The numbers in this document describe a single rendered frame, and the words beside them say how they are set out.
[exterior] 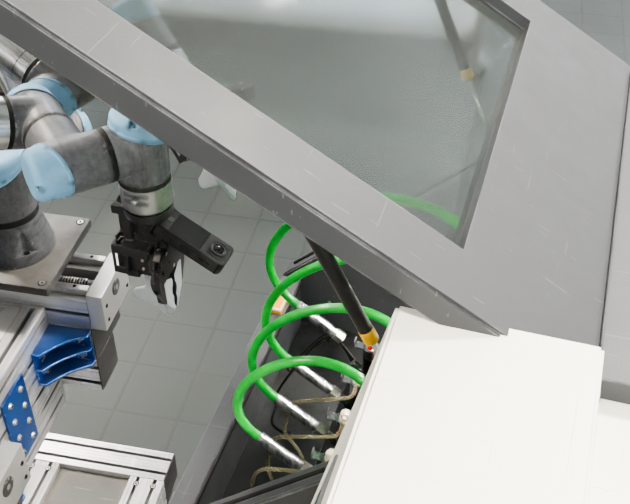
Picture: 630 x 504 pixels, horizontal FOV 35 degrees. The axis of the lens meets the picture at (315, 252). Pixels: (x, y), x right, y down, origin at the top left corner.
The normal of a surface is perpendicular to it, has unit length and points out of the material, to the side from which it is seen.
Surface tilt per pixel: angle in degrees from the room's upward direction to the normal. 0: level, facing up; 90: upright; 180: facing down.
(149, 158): 90
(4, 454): 0
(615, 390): 90
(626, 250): 0
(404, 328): 0
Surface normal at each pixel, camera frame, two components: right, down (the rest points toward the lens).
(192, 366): 0.00, -0.77
